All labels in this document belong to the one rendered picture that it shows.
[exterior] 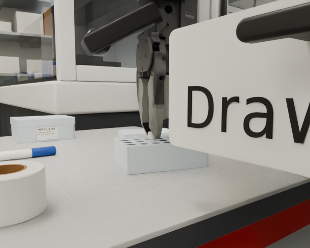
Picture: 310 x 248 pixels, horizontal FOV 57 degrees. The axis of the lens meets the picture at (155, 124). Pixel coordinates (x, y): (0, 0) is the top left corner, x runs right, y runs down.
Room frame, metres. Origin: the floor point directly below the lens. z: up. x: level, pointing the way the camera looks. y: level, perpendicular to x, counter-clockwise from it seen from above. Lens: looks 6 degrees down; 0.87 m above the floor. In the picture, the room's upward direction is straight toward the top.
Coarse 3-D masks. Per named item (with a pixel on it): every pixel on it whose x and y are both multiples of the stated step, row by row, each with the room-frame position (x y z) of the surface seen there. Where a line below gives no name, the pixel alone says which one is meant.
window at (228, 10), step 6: (228, 0) 0.67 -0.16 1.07; (234, 0) 0.65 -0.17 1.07; (240, 0) 0.64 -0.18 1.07; (246, 0) 0.63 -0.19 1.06; (252, 0) 0.62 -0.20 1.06; (258, 0) 0.60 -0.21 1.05; (264, 0) 0.59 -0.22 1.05; (270, 0) 0.58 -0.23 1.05; (276, 0) 0.57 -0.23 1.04; (228, 6) 0.67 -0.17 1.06; (234, 6) 0.65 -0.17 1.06; (240, 6) 0.64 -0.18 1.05; (246, 6) 0.63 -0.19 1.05; (252, 6) 0.62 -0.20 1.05; (228, 12) 0.67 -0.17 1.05; (234, 12) 0.65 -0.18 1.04
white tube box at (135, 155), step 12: (120, 144) 0.41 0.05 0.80; (132, 144) 0.41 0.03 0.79; (144, 144) 0.42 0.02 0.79; (156, 144) 0.41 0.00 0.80; (168, 144) 0.39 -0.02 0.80; (120, 156) 0.41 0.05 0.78; (132, 156) 0.37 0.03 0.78; (144, 156) 0.38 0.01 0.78; (156, 156) 0.39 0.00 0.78; (168, 156) 0.39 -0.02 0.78; (180, 156) 0.40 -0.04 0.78; (192, 156) 0.40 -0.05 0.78; (204, 156) 0.41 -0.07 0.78; (132, 168) 0.37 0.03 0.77; (144, 168) 0.38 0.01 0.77; (156, 168) 0.39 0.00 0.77; (168, 168) 0.39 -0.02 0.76; (180, 168) 0.40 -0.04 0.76
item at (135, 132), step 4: (164, 128) 0.74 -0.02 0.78; (120, 132) 0.68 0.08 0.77; (124, 132) 0.66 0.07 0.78; (128, 132) 0.66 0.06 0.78; (132, 132) 0.66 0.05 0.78; (136, 132) 0.66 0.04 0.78; (140, 132) 0.66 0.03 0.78; (144, 132) 0.66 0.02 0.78; (164, 132) 0.66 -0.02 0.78; (168, 132) 0.66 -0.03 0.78; (120, 136) 0.69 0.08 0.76; (124, 136) 0.63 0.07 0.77; (128, 136) 0.64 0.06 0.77; (132, 136) 0.64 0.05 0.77
